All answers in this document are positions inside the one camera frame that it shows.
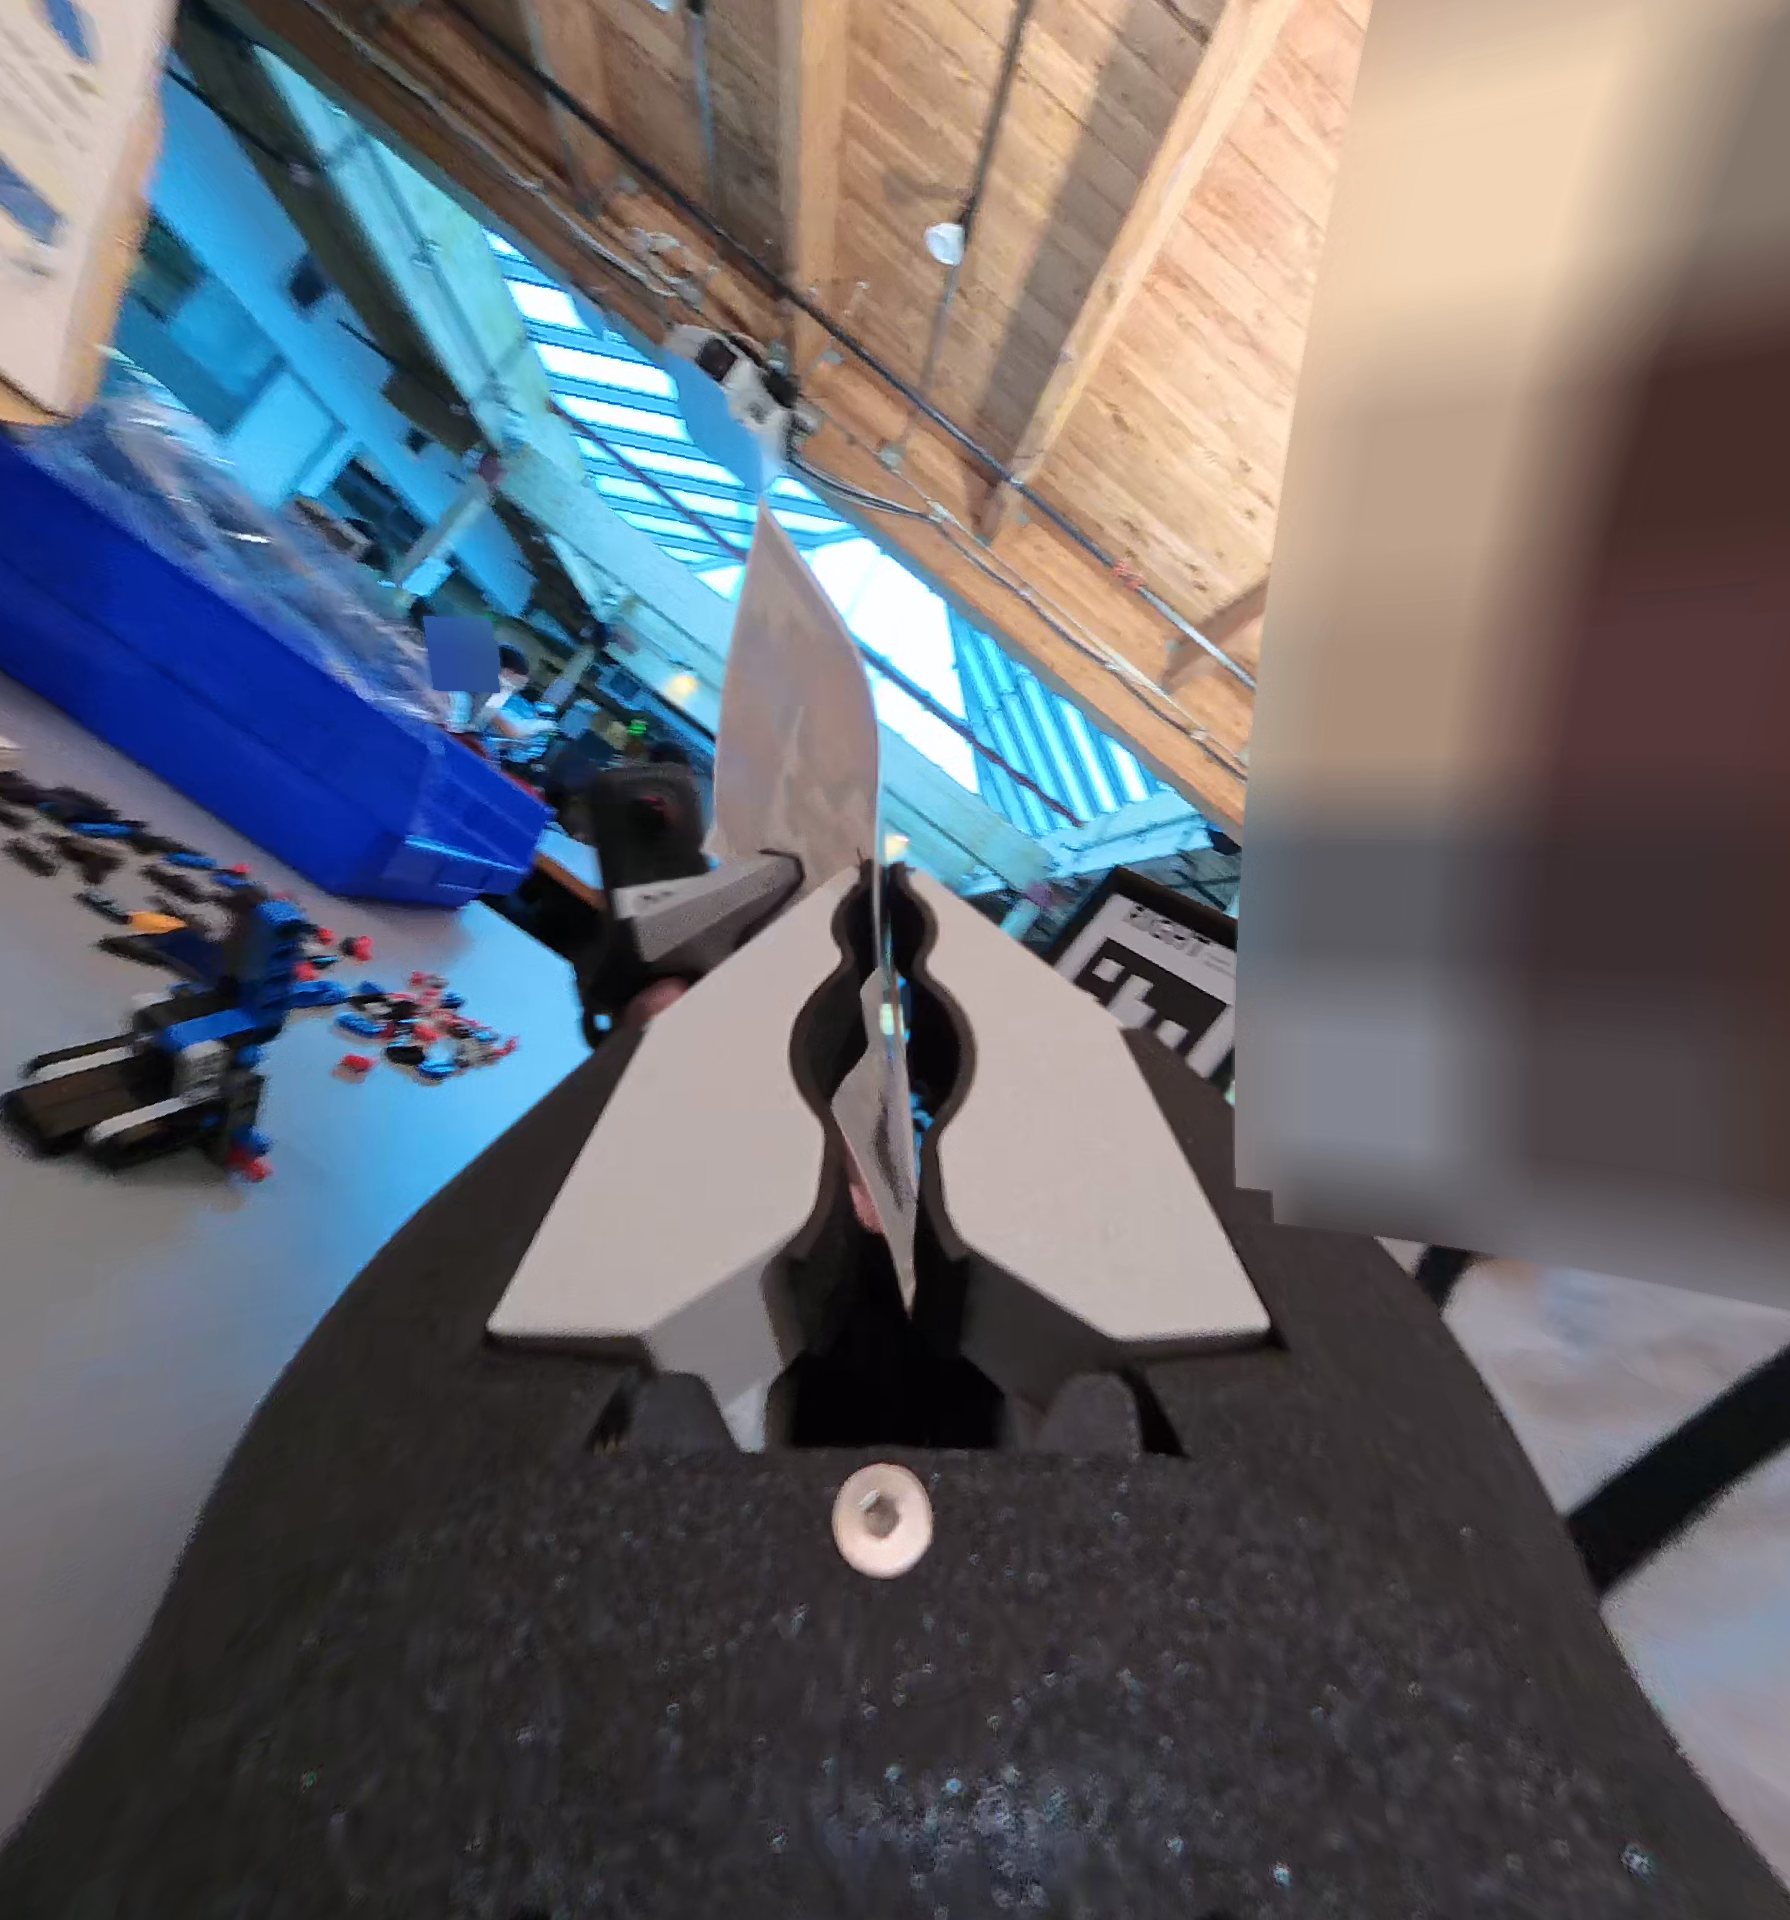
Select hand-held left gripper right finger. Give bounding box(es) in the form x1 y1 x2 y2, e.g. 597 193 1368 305
895 867 1275 1451

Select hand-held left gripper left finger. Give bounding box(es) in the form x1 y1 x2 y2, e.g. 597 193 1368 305
487 867 884 1453

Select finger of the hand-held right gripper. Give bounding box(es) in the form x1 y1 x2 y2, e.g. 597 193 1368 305
613 847 811 981

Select colourful sticker sheet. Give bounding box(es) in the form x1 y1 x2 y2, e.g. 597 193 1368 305
715 502 929 1315

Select blue black lego subassembly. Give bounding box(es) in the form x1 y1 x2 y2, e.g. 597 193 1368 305
0 898 312 1188

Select pile of small lego pins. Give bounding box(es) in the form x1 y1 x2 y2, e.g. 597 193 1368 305
0 772 259 961

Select black framed marker sign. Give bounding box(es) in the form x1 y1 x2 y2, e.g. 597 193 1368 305
1057 865 1242 1098

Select pile of red blue pieces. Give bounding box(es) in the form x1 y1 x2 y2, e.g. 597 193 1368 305
327 931 521 1084

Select white ceiling fixture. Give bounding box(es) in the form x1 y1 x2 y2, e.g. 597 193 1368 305
663 322 815 437

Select clear plastic bags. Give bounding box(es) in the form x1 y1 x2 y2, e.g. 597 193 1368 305
70 404 447 722

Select blue plastic bin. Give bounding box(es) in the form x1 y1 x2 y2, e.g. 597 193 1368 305
0 422 552 910

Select black chest harness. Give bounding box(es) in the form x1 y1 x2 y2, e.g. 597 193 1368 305
1413 1246 1790 1592

